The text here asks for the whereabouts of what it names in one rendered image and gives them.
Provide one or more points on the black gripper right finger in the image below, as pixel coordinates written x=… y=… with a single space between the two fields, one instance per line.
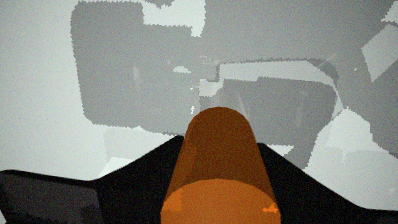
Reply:
x=303 y=200

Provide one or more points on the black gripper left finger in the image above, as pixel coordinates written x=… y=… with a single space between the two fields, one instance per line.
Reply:
x=133 y=194

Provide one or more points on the orange cylinder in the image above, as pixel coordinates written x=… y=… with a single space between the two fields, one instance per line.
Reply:
x=219 y=176

